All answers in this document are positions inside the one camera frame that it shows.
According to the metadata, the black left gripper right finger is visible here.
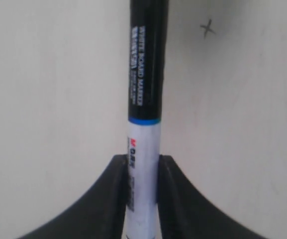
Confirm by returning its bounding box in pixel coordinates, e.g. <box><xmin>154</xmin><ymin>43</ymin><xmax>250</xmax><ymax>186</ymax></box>
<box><xmin>157</xmin><ymin>155</ymin><xmax>262</xmax><ymax>239</ymax></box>

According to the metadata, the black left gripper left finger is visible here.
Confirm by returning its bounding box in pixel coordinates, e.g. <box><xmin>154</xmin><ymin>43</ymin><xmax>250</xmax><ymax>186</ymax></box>
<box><xmin>22</xmin><ymin>154</ymin><xmax>128</xmax><ymax>239</ymax></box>

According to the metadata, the black and white marker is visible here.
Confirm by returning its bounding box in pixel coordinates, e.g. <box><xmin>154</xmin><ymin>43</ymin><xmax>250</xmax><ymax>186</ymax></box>
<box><xmin>125</xmin><ymin>0</ymin><xmax>169</xmax><ymax>239</ymax></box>

